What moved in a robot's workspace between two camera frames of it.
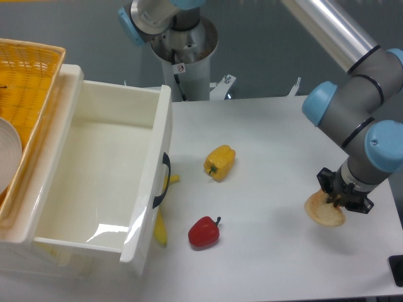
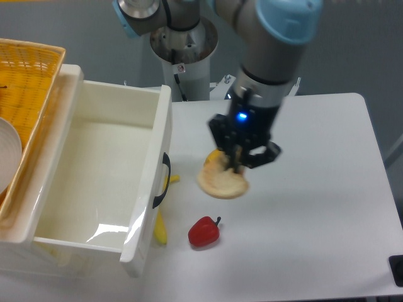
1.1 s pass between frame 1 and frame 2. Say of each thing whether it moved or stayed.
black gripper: moved
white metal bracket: stayed
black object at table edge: stayed
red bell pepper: stayed
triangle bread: moved
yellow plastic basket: stayed
